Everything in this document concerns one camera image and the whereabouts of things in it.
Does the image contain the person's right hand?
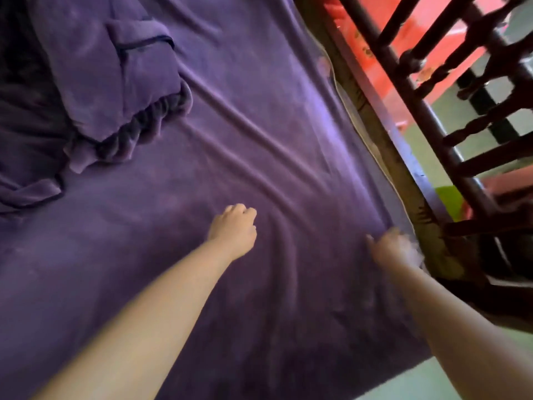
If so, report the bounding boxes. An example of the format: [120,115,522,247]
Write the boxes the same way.
[365,227,425,271]

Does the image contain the person's left hand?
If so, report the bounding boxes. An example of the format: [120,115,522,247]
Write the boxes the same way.
[207,203,258,261]

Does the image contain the purple plush bed sheet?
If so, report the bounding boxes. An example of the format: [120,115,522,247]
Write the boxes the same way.
[0,0,432,400]

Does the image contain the red wooden bed frame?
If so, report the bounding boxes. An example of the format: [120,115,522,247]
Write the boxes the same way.
[291,0,533,329]

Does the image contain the purple fleece duvet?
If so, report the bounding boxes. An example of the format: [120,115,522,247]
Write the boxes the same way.
[0,0,194,215]

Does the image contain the person's right forearm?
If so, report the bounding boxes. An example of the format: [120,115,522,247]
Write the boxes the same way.
[385,262,533,400]

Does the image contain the person's left forearm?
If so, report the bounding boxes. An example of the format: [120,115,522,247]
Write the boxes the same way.
[33,239,234,400]

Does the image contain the green plastic object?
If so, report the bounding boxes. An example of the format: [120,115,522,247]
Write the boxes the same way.
[435,185,466,223]

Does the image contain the red cloth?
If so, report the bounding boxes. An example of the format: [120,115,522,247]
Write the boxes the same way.
[323,0,533,221]

